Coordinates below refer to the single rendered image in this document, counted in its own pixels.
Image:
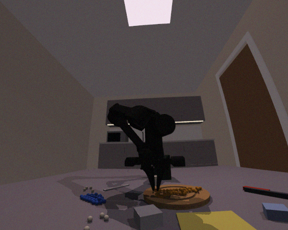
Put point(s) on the brown round bead board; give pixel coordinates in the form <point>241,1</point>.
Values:
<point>177,202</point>

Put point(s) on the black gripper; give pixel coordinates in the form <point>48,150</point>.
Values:
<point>176,161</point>

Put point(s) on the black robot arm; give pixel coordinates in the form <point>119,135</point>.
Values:
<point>140,117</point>

